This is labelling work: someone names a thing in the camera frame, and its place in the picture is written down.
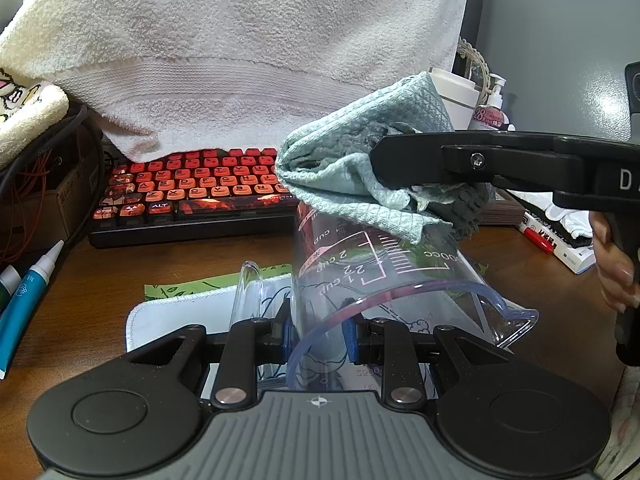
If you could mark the black monitor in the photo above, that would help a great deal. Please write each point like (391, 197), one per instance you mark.
(477, 10)

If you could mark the cream cartoon printed towel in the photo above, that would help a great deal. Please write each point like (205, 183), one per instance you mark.
(30, 110)

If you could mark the brown cardboard box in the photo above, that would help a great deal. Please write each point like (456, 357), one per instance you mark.
(70, 200)

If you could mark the grey-green cleaning cloth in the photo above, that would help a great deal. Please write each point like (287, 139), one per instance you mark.
(340, 160)

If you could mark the lace-edged round mirror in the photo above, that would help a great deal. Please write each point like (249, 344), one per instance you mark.
(472, 52)

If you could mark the clear plastic measuring cup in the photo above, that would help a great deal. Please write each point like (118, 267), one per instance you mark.
(350, 270)

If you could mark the pale printed cloth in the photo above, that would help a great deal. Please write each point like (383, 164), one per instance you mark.
(622, 420)

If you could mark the white printed box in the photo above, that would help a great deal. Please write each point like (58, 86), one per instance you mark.
(575, 255)

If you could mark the white cylindrical container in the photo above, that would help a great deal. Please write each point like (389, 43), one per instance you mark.
(460, 100)

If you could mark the black keyboard with red keys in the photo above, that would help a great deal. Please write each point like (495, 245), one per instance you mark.
(200, 185)

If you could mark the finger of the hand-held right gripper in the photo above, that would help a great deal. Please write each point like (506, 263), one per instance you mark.
(425, 160)

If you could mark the white cartoon printed mat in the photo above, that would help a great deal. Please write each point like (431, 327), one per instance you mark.
(175, 315)

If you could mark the dark wooden frame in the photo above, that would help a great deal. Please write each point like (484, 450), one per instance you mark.
(505, 210)

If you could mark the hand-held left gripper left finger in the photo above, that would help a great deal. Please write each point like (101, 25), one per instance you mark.
(286, 345)

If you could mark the blue tube with white nozzle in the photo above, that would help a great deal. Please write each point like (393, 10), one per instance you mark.
(20, 320)

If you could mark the red marker pen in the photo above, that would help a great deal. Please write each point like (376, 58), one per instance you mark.
(540, 237)

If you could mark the white pump bottle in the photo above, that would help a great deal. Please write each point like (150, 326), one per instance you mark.
(495, 110)

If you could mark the large white towel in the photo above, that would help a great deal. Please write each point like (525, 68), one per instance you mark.
(225, 35)

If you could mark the green leaf printed mat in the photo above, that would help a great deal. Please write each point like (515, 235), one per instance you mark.
(170, 291)

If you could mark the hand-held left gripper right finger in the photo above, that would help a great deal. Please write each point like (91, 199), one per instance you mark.
(352, 345)

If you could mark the person's right hand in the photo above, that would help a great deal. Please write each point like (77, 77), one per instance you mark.
(612, 270)

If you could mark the green and white tube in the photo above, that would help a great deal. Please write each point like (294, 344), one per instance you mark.
(7, 285)

